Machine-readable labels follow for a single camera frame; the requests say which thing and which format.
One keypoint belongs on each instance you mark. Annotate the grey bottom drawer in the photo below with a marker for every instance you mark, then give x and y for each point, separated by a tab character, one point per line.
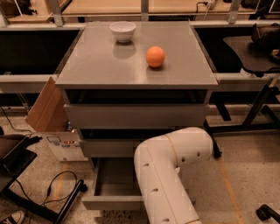
114	185

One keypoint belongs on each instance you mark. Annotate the grey drawer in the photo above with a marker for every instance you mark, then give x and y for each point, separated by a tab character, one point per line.
132	116
114	185
108	148

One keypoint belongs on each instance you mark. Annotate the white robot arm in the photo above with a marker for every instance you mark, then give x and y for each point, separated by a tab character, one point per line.
156	161

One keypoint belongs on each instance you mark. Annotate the grey drawer cabinet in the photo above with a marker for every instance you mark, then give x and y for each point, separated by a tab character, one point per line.
102	71

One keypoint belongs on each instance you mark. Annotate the grey middle drawer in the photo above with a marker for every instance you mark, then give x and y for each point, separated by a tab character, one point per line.
108	148

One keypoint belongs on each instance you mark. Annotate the grey top drawer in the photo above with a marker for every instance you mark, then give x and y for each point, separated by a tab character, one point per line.
132	116

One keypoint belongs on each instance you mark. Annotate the orange fruit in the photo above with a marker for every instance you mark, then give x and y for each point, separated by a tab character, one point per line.
155	56

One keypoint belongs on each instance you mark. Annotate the white printed box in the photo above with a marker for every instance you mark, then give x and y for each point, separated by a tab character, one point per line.
65	146

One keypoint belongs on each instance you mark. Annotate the white ceramic bowl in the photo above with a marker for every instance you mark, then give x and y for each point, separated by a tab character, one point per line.
123	31

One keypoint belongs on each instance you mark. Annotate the black table leg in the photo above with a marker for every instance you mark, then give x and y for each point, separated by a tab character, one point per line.
216	150

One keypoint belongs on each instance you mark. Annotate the brown cardboard box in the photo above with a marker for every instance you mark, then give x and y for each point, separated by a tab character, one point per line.
48	114

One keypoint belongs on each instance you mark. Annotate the black office chair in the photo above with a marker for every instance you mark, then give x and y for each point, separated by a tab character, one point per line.
259	55

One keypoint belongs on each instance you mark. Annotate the black caster wheel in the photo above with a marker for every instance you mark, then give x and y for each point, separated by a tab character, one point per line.
265	212

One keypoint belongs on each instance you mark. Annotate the white sneaker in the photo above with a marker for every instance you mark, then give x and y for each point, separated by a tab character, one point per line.
14	218

